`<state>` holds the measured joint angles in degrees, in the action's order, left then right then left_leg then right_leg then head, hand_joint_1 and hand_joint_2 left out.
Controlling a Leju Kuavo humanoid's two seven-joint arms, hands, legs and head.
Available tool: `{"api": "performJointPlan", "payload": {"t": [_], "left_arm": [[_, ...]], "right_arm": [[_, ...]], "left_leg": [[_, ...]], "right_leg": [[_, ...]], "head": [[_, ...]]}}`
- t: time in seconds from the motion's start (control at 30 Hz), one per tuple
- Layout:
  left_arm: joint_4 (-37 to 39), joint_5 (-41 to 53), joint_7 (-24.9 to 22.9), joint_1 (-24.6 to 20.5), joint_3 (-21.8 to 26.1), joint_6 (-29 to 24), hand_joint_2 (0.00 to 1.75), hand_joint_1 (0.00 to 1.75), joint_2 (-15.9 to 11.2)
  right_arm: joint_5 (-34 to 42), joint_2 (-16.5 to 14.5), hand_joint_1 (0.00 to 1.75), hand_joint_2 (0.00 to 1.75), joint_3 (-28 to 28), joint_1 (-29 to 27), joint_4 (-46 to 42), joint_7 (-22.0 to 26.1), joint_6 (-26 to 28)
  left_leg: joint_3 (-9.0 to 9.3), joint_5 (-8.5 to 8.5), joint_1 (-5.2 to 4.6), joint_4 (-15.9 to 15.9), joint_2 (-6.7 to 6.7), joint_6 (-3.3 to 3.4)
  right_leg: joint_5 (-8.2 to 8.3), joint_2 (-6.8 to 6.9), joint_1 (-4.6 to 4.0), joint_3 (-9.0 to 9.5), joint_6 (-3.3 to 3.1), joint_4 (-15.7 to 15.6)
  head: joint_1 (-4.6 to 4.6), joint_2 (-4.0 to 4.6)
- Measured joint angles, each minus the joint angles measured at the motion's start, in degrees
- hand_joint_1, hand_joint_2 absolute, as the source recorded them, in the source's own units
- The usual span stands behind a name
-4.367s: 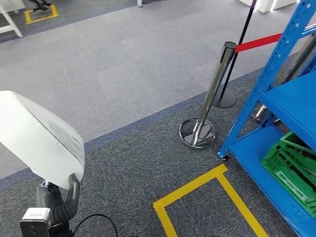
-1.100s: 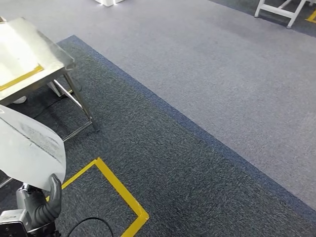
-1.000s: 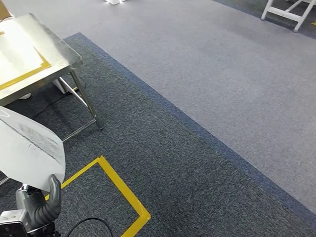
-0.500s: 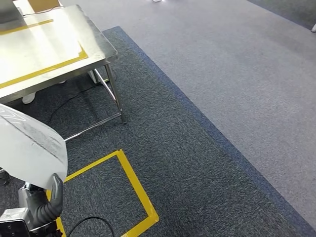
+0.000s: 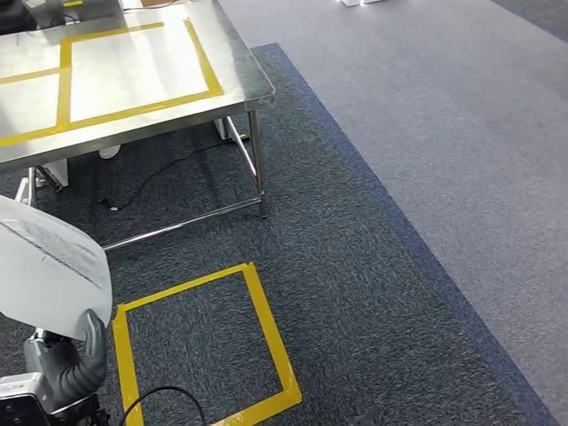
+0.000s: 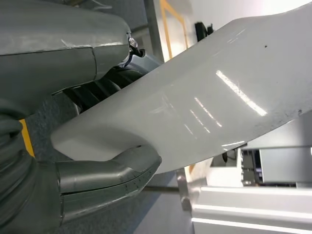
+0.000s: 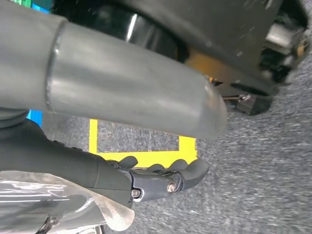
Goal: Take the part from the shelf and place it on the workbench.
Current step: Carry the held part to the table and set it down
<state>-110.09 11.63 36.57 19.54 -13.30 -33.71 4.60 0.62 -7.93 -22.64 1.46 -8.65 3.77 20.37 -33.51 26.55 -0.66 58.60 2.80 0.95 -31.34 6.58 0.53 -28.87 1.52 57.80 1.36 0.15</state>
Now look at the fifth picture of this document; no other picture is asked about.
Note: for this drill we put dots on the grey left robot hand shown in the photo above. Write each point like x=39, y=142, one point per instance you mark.
x=66, y=370

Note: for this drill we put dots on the white plastic car part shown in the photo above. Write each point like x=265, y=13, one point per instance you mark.
x=48, y=282

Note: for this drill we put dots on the stainless steel workbench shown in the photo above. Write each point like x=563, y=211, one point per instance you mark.
x=235, y=70

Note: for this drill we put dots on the yellow floor tape square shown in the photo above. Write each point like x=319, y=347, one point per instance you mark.
x=271, y=341

